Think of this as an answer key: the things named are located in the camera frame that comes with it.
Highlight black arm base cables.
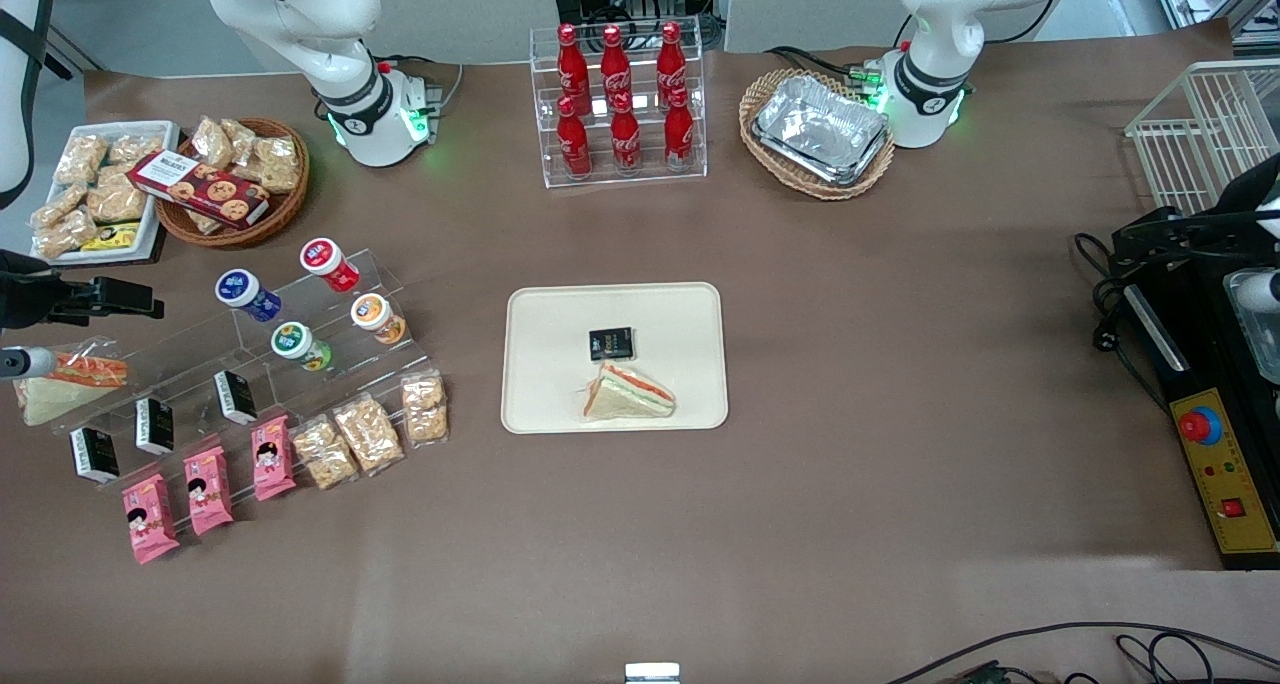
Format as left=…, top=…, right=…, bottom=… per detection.
left=766, top=44, right=906, bottom=93

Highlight yellow snack packet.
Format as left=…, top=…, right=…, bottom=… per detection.
left=80, top=222, right=142, bottom=254

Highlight looped black floor cable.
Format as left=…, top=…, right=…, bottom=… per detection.
left=1115, top=632, right=1280, bottom=684

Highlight clear rice cracker pack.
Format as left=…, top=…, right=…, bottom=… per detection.
left=87, top=164, right=151, bottom=225
left=30, top=184, right=87, bottom=231
left=220, top=119, right=261, bottom=165
left=107, top=134, right=167, bottom=167
left=54, top=134, right=108, bottom=187
left=33, top=210, right=101, bottom=261
left=400, top=369, right=449, bottom=448
left=332, top=393, right=406, bottom=478
left=290, top=416, right=360, bottom=492
left=252, top=136, right=302, bottom=194
left=190, top=116, right=237, bottom=171

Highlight pink snack packet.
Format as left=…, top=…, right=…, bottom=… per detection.
left=250, top=414, right=298, bottom=503
left=122, top=472, right=182, bottom=566
left=183, top=444, right=235, bottom=538

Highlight clear plastic container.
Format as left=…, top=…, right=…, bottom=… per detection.
left=1224, top=269, right=1280, bottom=386

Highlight white rectangular snack tray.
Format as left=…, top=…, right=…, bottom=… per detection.
left=30, top=119, right=182, bottom=266

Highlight black sealing machine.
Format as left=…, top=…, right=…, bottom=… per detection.
left=1118, top=249, right=1280, bottom=572

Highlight wrapped triangle sandwich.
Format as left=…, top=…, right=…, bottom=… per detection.
left=583, top=361, right=677, bottom=423
left=14, top=349, right=131, bottom=428

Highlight white wire basket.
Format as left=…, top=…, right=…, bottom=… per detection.
left=1125, top=59, right=1280, bottom=217

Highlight clear acrylic stepped stand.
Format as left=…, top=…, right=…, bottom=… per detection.
left=50, top=249, right=446, bottom=485

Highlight cream plastic tray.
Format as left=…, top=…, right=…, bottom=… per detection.
left=500, top=282, right=729, bottom=435

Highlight aluminium foil tray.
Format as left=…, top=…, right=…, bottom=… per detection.
left=752, top=74, right=891, bottom=177
left=755, top=136, right=891, bottom=188

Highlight red emergency stop button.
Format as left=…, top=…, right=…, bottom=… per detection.
left=1178, top=406, right=1224, bottom=447

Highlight red gum bottle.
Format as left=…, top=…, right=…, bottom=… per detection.
left=300, top=237, right=361, bottom=294

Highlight black and white carton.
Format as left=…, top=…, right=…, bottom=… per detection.
left=70, top=426, right=121, bottom=486
left=135, top=396, right=176, bottom=456
left=213, top=369, right=259, bottom=427

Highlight yellow control panel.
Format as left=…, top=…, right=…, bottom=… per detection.
left=1170, top=388, right=1280, bottom=556

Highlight brown wicker basket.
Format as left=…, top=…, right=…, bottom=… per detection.
left=155, top=116, right=312, bottom=251

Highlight white arm base cable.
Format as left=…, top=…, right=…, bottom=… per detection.
left=425, top=57, right=467, bottom=117

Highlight light wicker basket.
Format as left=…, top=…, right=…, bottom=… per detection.
left=738, top=68, right=897, bottom=202

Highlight blue gum bottle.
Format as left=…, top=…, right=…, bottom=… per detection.
left=215, top=269, right=283, bottom=324

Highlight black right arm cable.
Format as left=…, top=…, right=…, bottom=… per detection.
left=0, top=0, right=73, bottom=211

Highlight green gum bottle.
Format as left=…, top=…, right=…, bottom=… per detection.
left=270, top=321, right=333, bottom=373

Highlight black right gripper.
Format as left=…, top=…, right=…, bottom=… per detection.
left=0, top=249, right=166, bottom=331

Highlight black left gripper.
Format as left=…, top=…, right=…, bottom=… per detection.
left=1110, top=152, right=1280, bottom=267

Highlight long black floor cable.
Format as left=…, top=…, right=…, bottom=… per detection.
left=885, top=621, right=1280, bottom=684

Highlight red cookie box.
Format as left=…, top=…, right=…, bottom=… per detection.
left=127, top=149, right=272, bottom=231

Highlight clear acrylic bottle rack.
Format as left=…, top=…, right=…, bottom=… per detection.
left=530, top=16, right=709, bottom=190

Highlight black power cable with plug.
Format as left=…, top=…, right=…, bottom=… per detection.
left=1074, top=232, right=1173, bottom=411

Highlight red cola bottle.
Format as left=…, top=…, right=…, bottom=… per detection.
left=664, top=87, right=696, bottom=170
left=557, top=96, right=593, bottom=180
left=600, top=25, right=633, bottom=113
left=610, top=92, right=643, bottom=175
left=655, top=21, right=689, bottom=108
left=557, top=24, right=591, bottom=115

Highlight orange gum bottle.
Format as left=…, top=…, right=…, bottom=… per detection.
left=350, top=292, right=408, bottom=347

